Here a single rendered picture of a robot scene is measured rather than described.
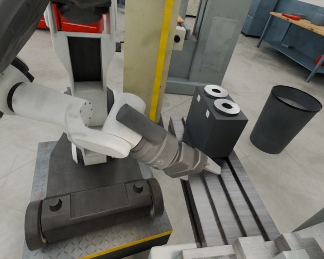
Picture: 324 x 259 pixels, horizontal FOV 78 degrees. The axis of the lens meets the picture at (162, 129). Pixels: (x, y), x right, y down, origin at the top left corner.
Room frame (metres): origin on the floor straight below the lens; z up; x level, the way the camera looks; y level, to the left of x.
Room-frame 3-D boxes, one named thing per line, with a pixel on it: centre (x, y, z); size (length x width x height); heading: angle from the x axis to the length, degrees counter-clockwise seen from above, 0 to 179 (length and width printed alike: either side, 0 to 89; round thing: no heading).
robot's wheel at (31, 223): (0.34, 0.45, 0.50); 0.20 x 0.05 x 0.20; 26
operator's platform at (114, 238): (0.68, 0.32, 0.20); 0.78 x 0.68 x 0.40; 26
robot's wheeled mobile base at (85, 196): (0.68, 0.32, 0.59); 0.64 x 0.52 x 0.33; 26
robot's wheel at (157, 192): (0.58, -0.02, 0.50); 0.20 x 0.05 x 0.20; 26
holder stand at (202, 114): (0.65, -0.19, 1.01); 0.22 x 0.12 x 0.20; 17
